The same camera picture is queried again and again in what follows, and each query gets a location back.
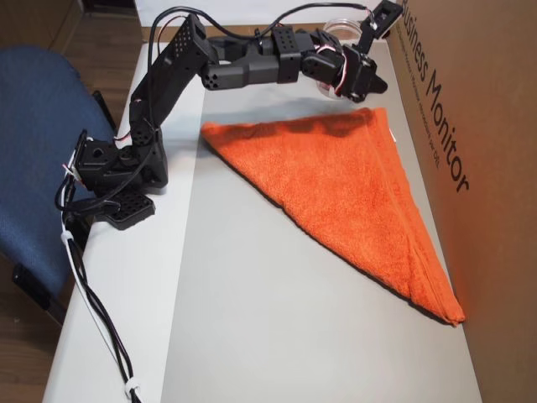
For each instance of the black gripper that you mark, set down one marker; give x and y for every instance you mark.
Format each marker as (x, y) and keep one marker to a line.
(364, 86)

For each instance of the orange terry towel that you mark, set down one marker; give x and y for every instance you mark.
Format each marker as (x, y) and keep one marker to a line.
(348, 197)

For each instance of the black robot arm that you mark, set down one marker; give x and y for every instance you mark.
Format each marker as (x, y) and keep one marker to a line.
(176, 84)

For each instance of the clear plastic jar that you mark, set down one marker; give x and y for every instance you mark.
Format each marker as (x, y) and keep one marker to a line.
(342, 25)

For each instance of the brown cardboard back panel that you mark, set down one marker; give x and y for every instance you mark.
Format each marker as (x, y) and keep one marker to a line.
(235, 25)

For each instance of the brown cardboard monitor box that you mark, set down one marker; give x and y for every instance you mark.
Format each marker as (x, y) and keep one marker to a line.
(495, 252)

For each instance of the black perforated base clamp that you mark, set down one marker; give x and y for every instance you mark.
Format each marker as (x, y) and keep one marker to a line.
(132, 212)

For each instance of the blue fabric chair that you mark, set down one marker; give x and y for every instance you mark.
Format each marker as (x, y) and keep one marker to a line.
(29, 168)

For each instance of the black square wrist camera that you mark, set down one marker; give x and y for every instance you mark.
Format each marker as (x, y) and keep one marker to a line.
(386, 19)

